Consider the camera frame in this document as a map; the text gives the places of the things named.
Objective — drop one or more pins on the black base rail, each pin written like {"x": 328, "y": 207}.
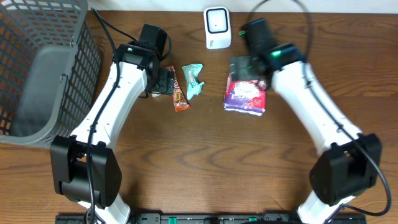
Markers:
{"x": 156, "y": 218}

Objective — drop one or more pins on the teal flushable wipes pack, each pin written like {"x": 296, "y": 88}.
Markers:
{"x": 191, "y": 72}

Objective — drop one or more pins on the purple sanitary pad pack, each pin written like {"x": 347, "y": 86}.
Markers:
{"x": 245, "y": 96}

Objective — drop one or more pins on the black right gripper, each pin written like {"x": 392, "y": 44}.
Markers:
{"x": 237, "y": 67}

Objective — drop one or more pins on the grey plastic shopping basket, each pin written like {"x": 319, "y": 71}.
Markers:
{"x": 50, "y": 68}

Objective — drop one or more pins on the orange Kleenex tissue pack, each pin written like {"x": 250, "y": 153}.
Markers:
{"x": 154, "y": 95}

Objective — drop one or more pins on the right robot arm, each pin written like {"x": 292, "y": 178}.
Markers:
{"x": 348, "y": 162}

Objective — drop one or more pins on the white barcode scanner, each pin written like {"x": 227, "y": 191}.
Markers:
{"x": 217, "y": 28}

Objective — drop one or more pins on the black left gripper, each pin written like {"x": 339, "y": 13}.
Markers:
{"x": 166, "y": 81}

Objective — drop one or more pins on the chocolate bar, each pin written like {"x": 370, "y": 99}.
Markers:
{"x": 180, "y": 101}

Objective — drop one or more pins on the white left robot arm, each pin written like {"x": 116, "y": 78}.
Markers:
{"x": 84, "y": 166}

